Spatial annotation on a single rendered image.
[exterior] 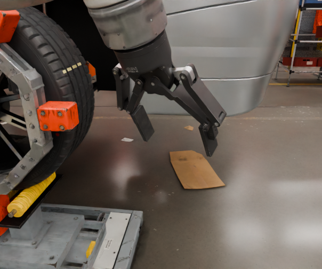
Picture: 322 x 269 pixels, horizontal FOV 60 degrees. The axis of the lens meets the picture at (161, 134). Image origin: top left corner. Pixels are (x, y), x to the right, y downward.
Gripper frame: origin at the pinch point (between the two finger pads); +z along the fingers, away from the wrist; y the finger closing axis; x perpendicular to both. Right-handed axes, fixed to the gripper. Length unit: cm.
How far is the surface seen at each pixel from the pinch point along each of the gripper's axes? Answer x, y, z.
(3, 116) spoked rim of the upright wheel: -1, -69, 6
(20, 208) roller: -20, -61, 30
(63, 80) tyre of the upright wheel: 13.0, -47.5, 0.3
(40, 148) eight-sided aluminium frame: -5.2, -48.3, 11.4
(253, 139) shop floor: 155, -51, 176
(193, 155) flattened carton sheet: 97, -81, 144
